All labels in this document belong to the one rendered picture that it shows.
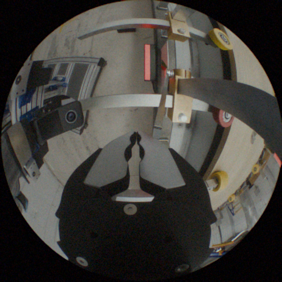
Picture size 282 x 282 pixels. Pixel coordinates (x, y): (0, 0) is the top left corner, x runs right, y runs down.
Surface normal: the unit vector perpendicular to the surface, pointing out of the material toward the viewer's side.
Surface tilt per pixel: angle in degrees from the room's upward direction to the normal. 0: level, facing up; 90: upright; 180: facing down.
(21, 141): 90
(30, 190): 90
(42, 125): 30
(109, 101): 0
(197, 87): 90
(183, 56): 0
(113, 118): 0
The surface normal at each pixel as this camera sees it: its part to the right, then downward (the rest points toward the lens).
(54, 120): 0.51, 0.42
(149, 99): 0.02, 0.51
